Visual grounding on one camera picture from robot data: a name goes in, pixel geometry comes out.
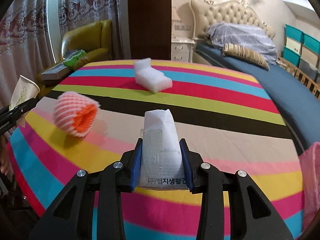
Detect white paper cup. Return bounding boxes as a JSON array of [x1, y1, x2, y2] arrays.
[[9, 75, 40, 110]]

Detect pink orange foam net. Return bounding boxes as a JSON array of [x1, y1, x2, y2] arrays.
[[53, 91, 100, 138]]

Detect white tissue pack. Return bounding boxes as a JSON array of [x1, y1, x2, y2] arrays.
[[138, 109, 187, 190]]

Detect white foam sheet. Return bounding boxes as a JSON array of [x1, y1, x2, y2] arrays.
[[134, 58, 172, 93]]

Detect pink trash bin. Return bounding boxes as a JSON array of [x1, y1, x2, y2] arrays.
[[299, 142, 320, 230]]

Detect lace patterned curtain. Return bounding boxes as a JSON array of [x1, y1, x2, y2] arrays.
[[1, 0, 123, 107]]

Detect book on armchair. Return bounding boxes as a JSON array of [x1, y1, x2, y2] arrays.
[[40, 63, 71, 80]]

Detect striped colourful tablecloth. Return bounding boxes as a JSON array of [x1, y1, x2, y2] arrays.
[[7, 60, 304, 239]]

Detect yellow leather armchair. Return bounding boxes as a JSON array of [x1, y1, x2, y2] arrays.
[[36, 20, 113, 93]]

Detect blue bed mattress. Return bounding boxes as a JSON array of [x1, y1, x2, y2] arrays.
[[193, 42, 319, 155]]

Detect striped brown pillow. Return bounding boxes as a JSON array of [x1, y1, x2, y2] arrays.
[[222, 43, 270, 71]]

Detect stacked storage boxes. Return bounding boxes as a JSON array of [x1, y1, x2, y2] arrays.
[[283, 24, 319, 83]]

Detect dark wooden door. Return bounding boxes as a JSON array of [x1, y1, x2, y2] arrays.
[[127, 0, 171, 60]]

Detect white nightstand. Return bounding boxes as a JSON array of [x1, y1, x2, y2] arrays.
[[171, 37, 196, 63]]

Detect striped blue duvet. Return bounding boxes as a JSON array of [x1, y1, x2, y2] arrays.
[[204, 22, 277, 64]]

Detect beige tufted headboard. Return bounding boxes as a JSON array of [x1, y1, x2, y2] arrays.
[[189, 0, 276, 40]]

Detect wooden crib rail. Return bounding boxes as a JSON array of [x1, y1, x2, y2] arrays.
[[277, 56, 319, 100]]

